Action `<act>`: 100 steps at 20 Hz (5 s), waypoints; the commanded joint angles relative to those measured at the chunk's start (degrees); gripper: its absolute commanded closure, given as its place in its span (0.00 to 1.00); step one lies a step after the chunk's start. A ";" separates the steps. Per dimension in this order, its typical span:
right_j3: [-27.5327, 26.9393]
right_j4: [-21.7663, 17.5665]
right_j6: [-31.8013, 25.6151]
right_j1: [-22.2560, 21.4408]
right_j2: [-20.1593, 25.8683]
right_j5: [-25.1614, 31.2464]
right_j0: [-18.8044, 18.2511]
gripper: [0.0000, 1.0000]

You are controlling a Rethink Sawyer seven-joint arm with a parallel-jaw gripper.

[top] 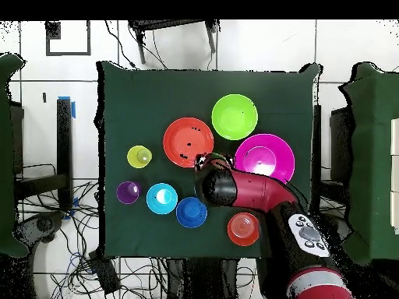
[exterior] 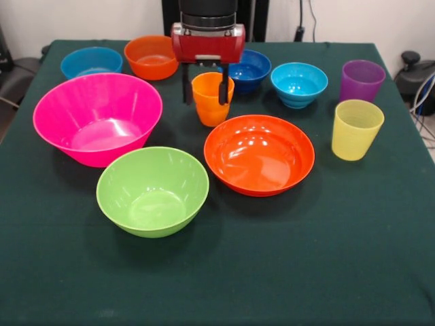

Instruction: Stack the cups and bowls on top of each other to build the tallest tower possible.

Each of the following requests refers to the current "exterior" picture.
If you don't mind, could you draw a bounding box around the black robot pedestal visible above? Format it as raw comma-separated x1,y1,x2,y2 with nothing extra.
160,0,270,43

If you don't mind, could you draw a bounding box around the dark blue ribbed bowl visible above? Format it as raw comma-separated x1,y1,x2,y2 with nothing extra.
217,49,273,95

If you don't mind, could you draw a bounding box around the black floor device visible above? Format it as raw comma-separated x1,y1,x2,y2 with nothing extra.
394,50,435,100

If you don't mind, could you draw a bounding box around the dark green table cloth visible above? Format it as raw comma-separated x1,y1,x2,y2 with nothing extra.
0,39,435,326

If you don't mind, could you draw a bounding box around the light blue translucent bowl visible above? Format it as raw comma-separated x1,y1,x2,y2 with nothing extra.
60,46,124,80

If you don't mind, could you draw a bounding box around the yellow plastic cup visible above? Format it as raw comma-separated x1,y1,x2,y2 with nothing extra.
331,98,385,162

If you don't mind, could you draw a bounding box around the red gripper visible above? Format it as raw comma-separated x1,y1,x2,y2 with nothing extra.
171,22,246,106

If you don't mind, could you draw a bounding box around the cyan ribbed bowl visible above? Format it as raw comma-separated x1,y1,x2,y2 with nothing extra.
270,62,329,110

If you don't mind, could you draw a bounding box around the black cable with plug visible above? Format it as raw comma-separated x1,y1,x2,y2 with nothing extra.
294,0,306,43

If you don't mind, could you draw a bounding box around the orange translucent bowl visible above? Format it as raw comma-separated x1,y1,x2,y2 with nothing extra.
123,35,180,82

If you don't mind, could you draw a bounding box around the large pink plastic bowl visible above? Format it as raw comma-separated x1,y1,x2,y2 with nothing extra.
32,72,164,168

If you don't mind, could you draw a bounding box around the dark grey chair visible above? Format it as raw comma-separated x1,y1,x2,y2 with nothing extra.
0,56,41,103

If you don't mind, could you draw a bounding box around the red-orange shallow bowl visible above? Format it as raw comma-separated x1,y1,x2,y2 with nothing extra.
203,113,316,197

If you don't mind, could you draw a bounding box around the bundle of floor cables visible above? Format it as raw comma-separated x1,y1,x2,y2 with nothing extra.
409,73,435,150

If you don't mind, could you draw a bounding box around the orange plastic cup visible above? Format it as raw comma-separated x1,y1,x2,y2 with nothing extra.
196,101,231,128
191,71,236,111

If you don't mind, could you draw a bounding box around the green plastic bowl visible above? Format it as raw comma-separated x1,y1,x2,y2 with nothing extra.
96,146,210,239

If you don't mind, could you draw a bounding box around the purple plastic cup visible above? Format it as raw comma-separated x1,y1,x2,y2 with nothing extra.
339,59,387,104

